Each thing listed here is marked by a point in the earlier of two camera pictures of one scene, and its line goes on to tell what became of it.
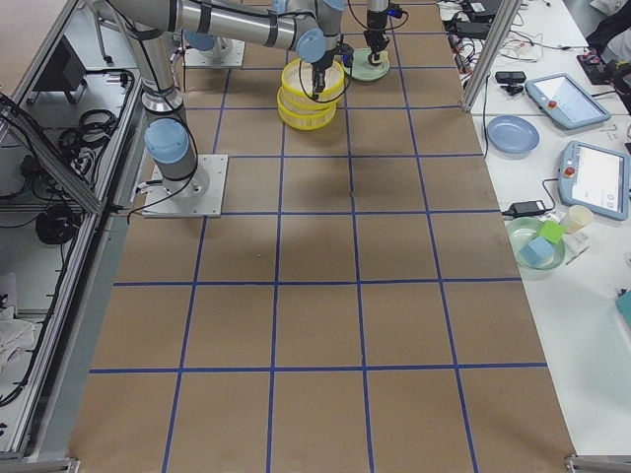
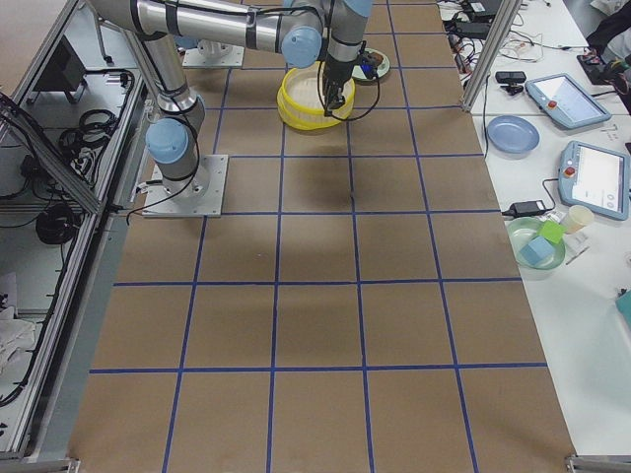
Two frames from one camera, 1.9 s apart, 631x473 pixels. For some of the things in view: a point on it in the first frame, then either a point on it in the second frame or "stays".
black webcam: x=513 y=78 stays
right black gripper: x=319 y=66 → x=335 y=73
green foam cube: x=552 y=231 stays
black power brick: x=524 y=209 stays
